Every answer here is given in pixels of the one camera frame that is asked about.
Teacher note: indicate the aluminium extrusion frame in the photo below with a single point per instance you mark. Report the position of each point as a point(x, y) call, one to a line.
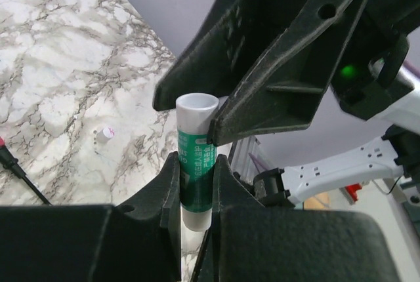
point(246, 161)

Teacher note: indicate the green white glue stick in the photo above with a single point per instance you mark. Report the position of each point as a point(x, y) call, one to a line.
point(197, 157)

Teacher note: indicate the white glue stick cap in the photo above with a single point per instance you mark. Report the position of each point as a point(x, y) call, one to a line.
point(104, 135)

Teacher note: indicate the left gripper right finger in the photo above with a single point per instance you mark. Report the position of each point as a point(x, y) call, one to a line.
point(250, 242)

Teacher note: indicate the red handled screwdriver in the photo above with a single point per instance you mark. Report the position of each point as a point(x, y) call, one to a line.
point(10, 163)

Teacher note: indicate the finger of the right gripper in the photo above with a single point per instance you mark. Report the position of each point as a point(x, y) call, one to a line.
point(285, 67)
point(233, 35)

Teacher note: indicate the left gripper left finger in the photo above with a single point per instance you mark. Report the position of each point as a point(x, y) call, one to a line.
point(138, 240)

